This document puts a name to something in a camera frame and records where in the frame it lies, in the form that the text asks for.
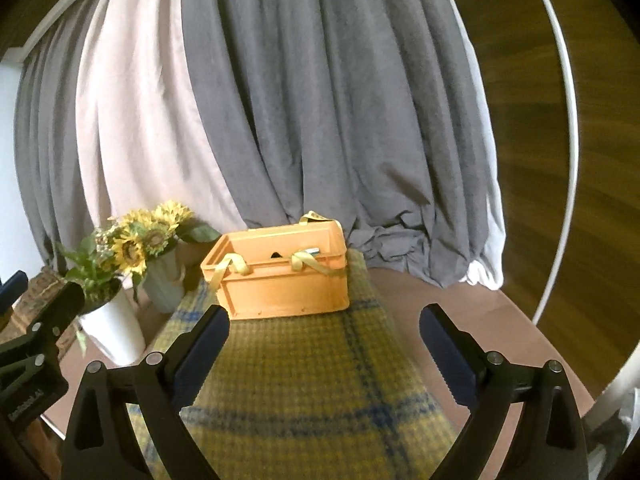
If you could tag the sunflower bouquet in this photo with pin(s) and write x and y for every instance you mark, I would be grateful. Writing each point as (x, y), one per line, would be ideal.
(150, 235)

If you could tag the white plastic frame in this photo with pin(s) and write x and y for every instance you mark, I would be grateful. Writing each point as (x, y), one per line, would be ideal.
(610, 395)

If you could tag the yellow blue plaid mat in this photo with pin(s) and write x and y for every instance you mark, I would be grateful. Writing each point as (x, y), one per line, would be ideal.
(310, 370)

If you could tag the grey curtain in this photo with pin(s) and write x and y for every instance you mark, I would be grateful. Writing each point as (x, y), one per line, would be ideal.
(325, 110)
(50, 160)

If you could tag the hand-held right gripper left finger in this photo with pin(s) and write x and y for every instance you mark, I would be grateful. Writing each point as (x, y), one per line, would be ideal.
(200, 355)

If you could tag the white plant pot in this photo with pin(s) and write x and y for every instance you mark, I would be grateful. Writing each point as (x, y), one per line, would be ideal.
(112, 330)

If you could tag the orange plastic basket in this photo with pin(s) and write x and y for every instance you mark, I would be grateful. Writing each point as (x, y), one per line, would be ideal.
(285, 290)

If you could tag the white ribbed vase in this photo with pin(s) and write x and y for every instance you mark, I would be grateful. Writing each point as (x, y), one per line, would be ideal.
(162, 285)

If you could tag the white curtain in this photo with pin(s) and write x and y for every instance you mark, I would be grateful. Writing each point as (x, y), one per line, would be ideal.
(140, 110)

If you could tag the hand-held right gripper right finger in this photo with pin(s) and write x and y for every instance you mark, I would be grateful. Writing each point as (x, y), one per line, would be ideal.
(450, 360)

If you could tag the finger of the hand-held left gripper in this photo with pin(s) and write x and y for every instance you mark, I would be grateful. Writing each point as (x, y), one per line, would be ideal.
(60, 310)
(12, 290)

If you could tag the white curved tube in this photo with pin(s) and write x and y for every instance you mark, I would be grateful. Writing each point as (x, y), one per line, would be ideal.
(575, 125)

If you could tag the brown wicker basket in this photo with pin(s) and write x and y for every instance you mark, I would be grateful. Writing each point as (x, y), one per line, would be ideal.
(42, 282)

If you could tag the white curtain lining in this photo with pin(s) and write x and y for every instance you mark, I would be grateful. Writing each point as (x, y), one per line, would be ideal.
(490, 260)

